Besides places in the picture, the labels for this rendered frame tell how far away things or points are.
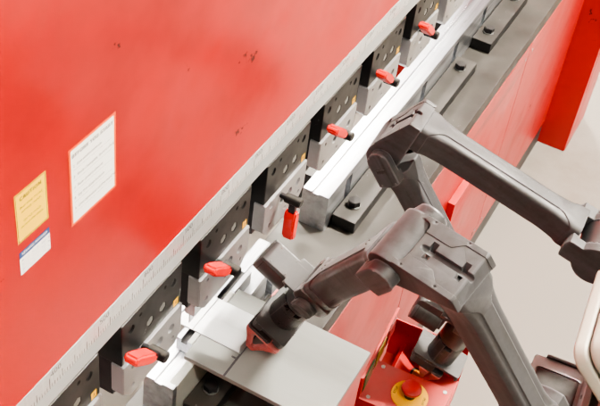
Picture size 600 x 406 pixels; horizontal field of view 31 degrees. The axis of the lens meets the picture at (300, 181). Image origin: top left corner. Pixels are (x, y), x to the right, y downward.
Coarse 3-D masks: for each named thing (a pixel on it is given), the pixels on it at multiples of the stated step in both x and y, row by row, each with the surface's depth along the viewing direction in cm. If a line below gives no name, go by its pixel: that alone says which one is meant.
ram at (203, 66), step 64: (0, 0) 93; (64, 0) 102; (128, 0) 113; (192, 0) 126; (256, 0) 143; (320, 0) 164; (384, 0) 194; (0, 64) 97; (64, 64) 107; (128, 64) 118; (192, 64) 133; (256, 64) 152; (320, 64) 176; (0, 128) 101; (64, 128) 112; (128, 128) 124; (192, 128) 141; (256, 128) 162; (0, 192) 105; (64, 192) 117; (128, 192) 131; (192, 192) 149; (0, 256) 110; (64, 256) 123; (128, 256) 138; (0, 320) 115; (64, 320) 129; (0, 384) 121; (64, 384) 137
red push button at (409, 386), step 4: (408, 380) 205; (412, 380) 206; (404, 384) 205; (408, 384) 205; (412, 384) 205; (416, 384) 205; (404, 388) 204; (408, 388) 204; (412, 388) 204; (416, 388) 204; (420, 388) 204; (404, 392) 204; (408, 392) 203; (412, 392) 203; (416, 392) 203; (420, 392) 204; (404, 396) 206; (408, 396) 203; (412, 396) 203; (416, 396) 203
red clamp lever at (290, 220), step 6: (282, 198) 183; (288, 198) 182; (294, 198) 182; (300, 198) 182; (288, 204) 183; (294, 204) 182; (300, 204) 182; (288, 210) 184; (294, 210) 183; (288, 216) 184; (294, 216) 184; (288, 222) 185; (294, 222) 185; (282, 228) 187; (288, 228) 186; (294, 228) 186; (282, 234) 187; (288, 234) 186; (294, 234) 187
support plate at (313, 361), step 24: (312, 336) 186; (336, 336) 186; (192, 360) 180; (216, 360) 180; (240, 360) 180; (264, 360) 181; (288, 360) 181; (312, 360) 182; (336, 360) 183; (360, 360) 183; (240, 384) 177; (264, 384) 177; (288, 384) 178; (312, 384) 178; (336, 384) 179
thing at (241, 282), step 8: (248, 272) 196; (232, 280) 195; (240, 280) 194; (248, 280) 196; (224, 288) 192; (232, 288) 192; (240, 288) 194; (216, 296) 190; (224, 296) 192; (184, 328) 184; (184, 336) 184; (184, 344) 183
